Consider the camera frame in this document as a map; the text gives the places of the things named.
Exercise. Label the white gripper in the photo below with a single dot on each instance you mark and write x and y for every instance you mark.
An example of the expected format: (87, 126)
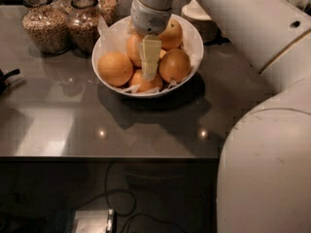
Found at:
(146, 19)

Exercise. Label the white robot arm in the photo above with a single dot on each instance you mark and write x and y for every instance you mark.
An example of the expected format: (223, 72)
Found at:
(264, 175)

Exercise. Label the white ceramic bowl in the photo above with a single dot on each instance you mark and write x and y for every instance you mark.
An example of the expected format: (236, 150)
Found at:
(194, 47)

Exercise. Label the small orange in middle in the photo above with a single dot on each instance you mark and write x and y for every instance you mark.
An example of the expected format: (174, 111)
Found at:
(162, 53)

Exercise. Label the left stack of paper bowls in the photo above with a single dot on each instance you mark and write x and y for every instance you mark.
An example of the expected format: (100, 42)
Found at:
(206, 27)

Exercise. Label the back glass cereal jar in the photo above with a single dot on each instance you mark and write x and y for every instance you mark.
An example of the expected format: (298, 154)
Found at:
(109, 10)

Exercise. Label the glass cereal jar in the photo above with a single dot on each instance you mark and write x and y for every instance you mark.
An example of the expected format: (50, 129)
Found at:
(109, 10)
(82, 23)
(46, 26)

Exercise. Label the middle glass cereal jar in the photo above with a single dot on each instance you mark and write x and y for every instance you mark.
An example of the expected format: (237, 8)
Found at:
(82, 23)

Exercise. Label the left glass cereal jar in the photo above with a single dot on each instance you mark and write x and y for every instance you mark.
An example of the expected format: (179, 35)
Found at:
(46, 26)

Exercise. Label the metal box on floor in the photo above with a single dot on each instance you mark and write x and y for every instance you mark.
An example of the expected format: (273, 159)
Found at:
(100, 221)

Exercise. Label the black handle at left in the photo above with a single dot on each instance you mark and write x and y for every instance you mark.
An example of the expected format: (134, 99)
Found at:
(4, 79)

